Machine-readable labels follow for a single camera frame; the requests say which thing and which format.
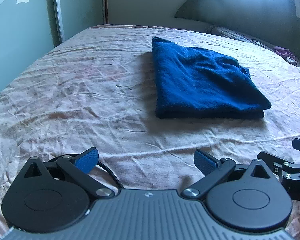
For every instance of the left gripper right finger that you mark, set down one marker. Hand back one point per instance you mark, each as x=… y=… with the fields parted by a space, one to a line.
x=215 y=172

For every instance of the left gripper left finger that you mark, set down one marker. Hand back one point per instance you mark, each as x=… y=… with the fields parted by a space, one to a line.
x=76 y=169

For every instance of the dark blue knit sweater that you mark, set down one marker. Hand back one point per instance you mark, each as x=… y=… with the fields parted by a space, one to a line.
x=194 y=82

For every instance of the beige wrinkled bed sheet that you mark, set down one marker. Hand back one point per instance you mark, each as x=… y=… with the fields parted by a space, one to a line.
x=97 y=90

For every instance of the patterned pillow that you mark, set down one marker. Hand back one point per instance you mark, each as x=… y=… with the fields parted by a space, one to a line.
x=236 y=35

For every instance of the purple cloth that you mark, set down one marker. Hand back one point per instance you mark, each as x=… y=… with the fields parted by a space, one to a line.
x=283 y=52

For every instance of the dark curved headboard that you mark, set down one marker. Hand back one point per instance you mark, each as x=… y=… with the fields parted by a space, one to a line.
x=273 y=21

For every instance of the glass sliding wardrobe door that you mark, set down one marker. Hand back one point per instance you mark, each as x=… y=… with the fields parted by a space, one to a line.
x=31 y=28

